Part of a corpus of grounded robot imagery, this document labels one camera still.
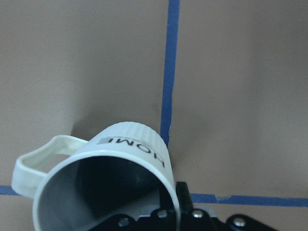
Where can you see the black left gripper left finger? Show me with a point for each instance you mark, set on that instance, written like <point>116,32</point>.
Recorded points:
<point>164,218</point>

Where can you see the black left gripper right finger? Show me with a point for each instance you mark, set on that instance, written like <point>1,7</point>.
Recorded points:
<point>198,219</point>

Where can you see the white ribbed mug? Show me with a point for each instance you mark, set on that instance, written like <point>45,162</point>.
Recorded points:
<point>77,184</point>

